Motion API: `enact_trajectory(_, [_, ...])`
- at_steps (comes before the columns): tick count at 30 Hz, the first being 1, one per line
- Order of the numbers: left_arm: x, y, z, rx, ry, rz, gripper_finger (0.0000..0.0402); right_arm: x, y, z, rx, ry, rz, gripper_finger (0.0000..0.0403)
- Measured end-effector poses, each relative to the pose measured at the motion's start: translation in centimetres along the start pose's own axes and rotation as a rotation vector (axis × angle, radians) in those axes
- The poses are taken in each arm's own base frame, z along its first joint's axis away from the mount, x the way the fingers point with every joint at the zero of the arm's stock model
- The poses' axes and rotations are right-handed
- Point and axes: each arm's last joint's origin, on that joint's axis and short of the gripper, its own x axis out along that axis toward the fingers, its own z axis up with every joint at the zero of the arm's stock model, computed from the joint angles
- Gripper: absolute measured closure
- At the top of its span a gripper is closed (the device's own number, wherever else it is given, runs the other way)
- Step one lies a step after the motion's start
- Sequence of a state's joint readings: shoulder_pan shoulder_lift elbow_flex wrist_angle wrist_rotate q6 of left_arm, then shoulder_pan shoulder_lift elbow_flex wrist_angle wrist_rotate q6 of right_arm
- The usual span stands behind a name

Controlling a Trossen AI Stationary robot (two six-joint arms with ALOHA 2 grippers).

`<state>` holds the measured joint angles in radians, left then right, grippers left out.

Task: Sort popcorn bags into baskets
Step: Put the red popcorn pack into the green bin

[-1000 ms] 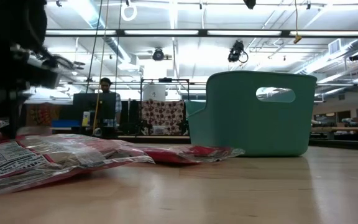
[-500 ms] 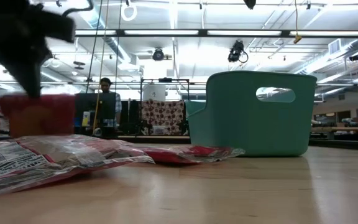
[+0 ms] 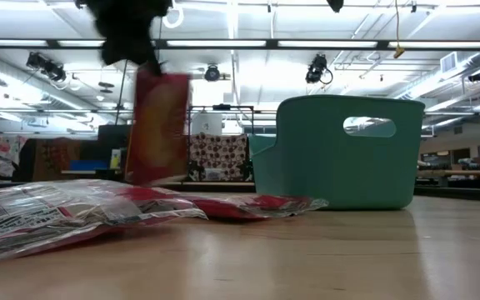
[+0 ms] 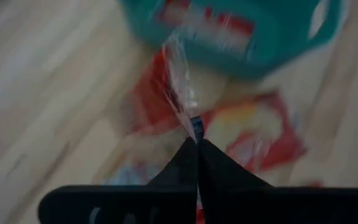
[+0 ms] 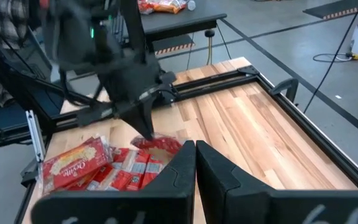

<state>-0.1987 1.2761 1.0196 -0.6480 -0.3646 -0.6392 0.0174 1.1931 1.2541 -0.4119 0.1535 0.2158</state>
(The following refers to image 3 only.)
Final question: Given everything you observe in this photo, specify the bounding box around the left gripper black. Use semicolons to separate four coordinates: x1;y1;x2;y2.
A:
84;0;173;78

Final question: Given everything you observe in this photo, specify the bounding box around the black ceiling camera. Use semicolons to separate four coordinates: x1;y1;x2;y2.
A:
24;51;68;83
202;63;223;83
304;53;334;86

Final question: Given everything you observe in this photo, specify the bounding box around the red popcorn bag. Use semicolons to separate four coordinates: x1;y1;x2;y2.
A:
181;192;330;222
0;178;209;268
123;70;193;188
110;184;199;209

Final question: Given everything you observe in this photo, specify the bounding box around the brown patterned cloth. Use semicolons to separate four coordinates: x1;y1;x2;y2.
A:
31;137;83;182

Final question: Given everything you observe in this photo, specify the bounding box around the floral patterned cloth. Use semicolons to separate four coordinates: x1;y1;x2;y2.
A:
0;133;29;166

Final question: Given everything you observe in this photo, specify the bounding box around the black background monitor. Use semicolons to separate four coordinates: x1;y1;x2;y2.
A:
97;123;133;149

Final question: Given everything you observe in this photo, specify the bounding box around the black overhead beam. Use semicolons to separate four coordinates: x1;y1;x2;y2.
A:
0;38;480;52

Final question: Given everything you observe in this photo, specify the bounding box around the wooden background table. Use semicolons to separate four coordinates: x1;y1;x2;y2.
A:
416;167;480;189

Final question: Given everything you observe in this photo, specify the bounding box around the white hanging ring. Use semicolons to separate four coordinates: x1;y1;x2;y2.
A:
161;5;186;31

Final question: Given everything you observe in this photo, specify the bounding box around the dotted pattern cloth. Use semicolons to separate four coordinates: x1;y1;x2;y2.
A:
187;132;252;183

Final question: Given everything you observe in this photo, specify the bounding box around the white round container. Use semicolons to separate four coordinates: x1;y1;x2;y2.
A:
191;112;224;136

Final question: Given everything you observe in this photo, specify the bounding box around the yellow hanging cord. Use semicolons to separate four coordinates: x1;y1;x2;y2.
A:
392;0;406;60

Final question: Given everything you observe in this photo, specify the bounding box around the black metal rack frame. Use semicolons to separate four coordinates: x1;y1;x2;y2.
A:
186;103;256;139

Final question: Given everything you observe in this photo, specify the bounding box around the teal plastic basket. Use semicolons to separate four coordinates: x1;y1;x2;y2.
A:
247;93;427;211

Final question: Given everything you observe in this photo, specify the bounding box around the blue bin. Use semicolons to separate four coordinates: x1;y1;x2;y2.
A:
68;158;110;173

